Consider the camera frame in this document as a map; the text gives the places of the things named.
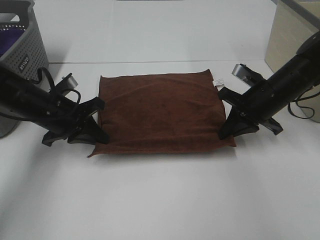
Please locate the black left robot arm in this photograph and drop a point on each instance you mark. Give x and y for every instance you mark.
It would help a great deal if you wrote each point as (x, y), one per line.
(54, 107)

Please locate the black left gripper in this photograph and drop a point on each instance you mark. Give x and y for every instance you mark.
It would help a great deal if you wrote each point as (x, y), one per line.
(75, 123)

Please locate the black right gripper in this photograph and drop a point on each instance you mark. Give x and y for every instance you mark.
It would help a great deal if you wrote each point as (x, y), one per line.
(245, 116)

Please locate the grey perforated plastic basket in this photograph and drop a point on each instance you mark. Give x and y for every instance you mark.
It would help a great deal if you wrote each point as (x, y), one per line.
(27, 50)

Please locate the beige storage box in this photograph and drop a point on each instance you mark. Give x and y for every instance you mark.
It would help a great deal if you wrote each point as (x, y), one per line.
(294, 22)

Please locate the purple cloth in basket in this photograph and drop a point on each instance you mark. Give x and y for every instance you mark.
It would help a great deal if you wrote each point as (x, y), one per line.
(8, 36)

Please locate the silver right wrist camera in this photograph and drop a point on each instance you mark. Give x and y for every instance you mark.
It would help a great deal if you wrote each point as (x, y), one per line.
(246, 75)

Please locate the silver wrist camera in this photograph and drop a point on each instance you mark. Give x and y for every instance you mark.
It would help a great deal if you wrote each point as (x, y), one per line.
(67, 82)
(246, 75)

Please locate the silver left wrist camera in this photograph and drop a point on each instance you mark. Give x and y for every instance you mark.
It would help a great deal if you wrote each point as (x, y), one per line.
(67, 82)

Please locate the brown towel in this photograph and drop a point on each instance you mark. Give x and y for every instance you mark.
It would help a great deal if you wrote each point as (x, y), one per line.
(174, 113)

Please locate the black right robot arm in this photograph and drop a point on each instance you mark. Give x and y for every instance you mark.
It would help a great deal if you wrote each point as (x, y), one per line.
(266, 97)

